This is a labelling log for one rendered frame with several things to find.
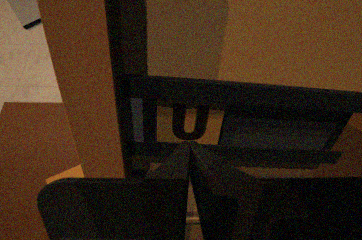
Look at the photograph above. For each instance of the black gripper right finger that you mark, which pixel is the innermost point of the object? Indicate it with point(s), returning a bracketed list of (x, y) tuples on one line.
[(233, 205)]

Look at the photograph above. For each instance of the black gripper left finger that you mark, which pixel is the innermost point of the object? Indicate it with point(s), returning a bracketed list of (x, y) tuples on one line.
[(120, 208)]

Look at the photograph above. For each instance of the tan letter tile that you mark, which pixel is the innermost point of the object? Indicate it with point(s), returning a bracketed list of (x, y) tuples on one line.
[(75, 172), (179, 121)]

